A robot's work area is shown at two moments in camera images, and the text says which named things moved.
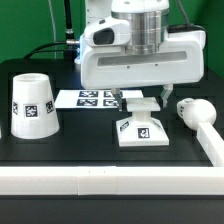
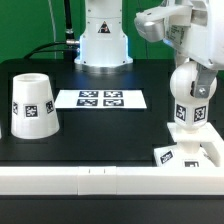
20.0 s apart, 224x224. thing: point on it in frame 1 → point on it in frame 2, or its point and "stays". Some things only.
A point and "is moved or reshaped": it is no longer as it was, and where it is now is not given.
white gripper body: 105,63 → 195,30
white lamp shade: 34,112 stays
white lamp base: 141,130 → 188,151
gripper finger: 167,90 → 205,77
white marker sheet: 93,99 stays
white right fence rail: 212,143 stays
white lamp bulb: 195,111 is moved or reshaped
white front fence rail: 111,180 stays
